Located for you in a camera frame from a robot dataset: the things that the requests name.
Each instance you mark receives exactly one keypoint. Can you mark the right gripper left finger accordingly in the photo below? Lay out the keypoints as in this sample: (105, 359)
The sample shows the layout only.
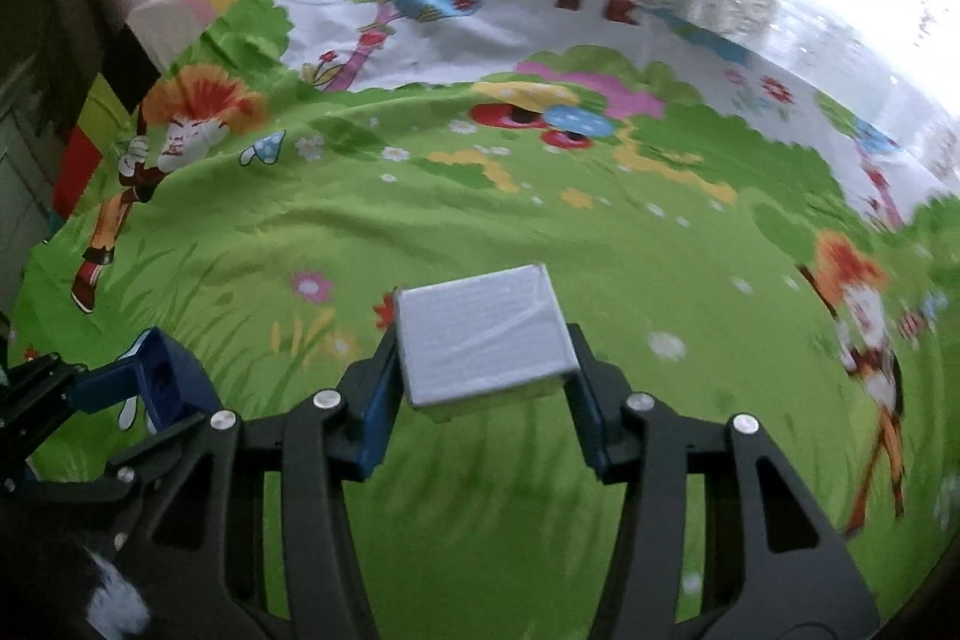
(339, 435)

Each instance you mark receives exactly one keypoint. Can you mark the green cartoon print cloth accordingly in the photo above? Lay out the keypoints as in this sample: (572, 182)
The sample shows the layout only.
(259, 177)

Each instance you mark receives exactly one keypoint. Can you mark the dark blue small box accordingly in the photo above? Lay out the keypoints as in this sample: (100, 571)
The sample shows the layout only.
(156, 375)

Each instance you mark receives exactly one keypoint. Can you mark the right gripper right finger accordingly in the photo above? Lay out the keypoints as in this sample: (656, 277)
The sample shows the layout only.
(773, 565)

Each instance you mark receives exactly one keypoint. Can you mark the small white cube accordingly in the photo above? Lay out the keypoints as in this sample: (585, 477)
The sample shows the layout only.
(481, 341)

